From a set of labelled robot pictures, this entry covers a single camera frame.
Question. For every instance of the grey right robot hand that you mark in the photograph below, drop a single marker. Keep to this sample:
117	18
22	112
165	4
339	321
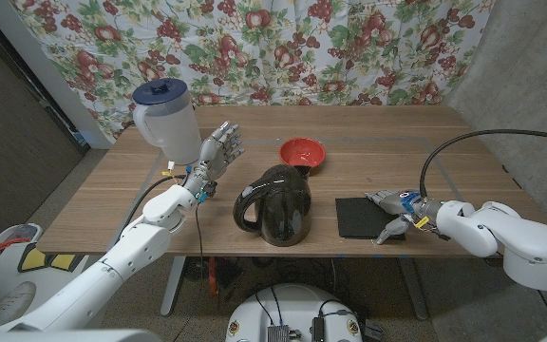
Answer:
404	205

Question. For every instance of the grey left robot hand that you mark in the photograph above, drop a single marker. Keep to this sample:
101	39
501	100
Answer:
215	154

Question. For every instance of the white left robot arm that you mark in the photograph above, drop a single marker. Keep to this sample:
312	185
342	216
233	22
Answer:
126	254

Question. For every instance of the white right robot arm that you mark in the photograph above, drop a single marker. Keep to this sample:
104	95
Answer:
530	242

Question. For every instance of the translucent pitcher with blue lid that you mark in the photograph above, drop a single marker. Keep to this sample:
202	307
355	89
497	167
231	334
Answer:
169	119

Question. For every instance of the red bowl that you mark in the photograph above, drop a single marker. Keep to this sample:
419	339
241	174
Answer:
302	149

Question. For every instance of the glossy black kettle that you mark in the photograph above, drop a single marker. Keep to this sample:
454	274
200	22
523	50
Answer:
283	209

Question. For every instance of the black fan under table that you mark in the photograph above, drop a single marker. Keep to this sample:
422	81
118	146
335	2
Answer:
196	268

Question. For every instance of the floral backdrop cloth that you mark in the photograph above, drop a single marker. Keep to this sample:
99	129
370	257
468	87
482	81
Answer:
273	47

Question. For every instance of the white table leg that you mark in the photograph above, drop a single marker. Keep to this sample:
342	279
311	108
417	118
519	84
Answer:
175	285

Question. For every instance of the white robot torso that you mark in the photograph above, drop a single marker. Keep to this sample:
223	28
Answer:
292	304

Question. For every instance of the black adapter box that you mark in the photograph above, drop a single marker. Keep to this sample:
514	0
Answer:
316	328

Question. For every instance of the grey electronics box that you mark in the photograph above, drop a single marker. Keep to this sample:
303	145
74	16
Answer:
278	333

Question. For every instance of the yellow black patterned bag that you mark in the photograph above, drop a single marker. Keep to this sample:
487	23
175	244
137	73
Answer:
36	259

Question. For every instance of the dark grey door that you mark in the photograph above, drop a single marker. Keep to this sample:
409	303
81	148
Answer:
7	157

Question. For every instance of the white bin with orange item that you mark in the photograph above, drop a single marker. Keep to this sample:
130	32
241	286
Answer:
10	235

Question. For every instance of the white shoe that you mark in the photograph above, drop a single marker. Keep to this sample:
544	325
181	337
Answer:
12	301

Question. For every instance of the white door frame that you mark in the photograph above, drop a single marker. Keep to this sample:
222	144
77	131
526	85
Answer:
41	66

